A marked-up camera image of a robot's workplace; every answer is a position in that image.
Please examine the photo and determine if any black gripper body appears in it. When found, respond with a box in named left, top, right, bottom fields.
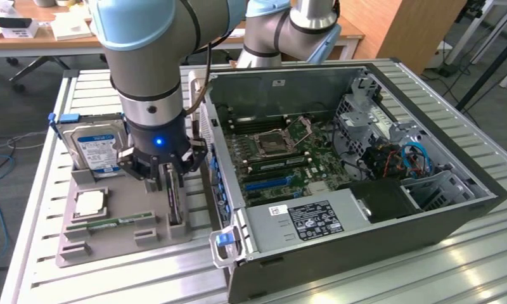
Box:
left=124, top=117, right=193, bottom=166

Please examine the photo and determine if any low profile graphics card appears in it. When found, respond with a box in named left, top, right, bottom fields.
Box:
left=159, top=160, right=185, bottom=227

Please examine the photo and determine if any hard disk with blue label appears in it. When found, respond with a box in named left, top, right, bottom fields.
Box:
left=48, top=110, right=131, bottom=175

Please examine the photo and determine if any grey parts rack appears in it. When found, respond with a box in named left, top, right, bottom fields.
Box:
left=55, top=151, right=193, bottom=269

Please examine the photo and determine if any silver CPU chip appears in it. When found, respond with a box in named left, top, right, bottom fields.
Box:
left=75, top=191, right=105, bottom=215

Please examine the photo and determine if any CPU socket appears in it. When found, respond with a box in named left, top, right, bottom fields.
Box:
left=252, top=130, right=295, bottom=156

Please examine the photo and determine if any blue expansion slot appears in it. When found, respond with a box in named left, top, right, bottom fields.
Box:
left=244, top=177, right=292, bottom=191

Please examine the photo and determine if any green RAM stick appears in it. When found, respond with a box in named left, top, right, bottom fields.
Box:
left=65, top=212, right=153, bottom=231
left=247, top=156, right=312, bottom=172

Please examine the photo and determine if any metal socket cover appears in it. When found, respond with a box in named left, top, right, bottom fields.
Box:
left=284, top=115, right=318, bottom=149

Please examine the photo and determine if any grey power supply unit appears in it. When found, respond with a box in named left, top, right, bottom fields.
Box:
left=243, top=188, right=371, bottom=254

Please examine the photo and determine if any green motherboard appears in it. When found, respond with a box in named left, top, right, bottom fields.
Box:
left=225, top=112, right=364, bottom=203

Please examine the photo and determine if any silver chipset heatsink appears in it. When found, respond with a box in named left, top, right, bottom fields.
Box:
left=307, top=181, right=335, bottom=194

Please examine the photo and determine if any black office chair base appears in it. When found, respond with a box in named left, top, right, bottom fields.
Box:
left=5, top=56, right=75, bottom=93

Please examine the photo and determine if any silver disk bay cage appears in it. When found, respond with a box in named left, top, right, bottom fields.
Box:
left=335, top=71, right=411, bottom=165

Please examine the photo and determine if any white tissue box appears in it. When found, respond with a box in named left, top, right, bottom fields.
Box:
left=49, top=14, right=95, bottom=41

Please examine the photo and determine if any wooden desk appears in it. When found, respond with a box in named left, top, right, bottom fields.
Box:
left=0, top=0, right=364, bottom=60

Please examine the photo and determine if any white box with black lid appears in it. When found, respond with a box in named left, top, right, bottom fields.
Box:
left=0, top=17, right=40, bottom=39

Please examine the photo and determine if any black open PC case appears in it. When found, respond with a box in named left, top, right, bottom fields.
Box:
left=188, top=61, right=507, bottom=304

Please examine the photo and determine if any wooden cabinet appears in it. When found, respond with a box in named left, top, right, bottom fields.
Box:
left=340, top=0, right=468, bottom=75

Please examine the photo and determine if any black stand pole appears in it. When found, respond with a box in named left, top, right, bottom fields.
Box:
left=455, top=31, right=507, bottom=111

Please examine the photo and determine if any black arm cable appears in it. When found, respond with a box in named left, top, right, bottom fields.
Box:
left=181, top=28, right=248, bottom=140

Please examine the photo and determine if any blue disk wire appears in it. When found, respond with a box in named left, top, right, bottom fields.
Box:
left=399, top=141, right=435, bottom=178

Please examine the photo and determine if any silver disk bay bracket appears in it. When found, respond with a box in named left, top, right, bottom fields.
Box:
left=400, top=170, right=476, bottom=212

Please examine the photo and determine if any white table frame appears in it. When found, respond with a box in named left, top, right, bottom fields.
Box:
left=443, top=0, right=507, bottom=88

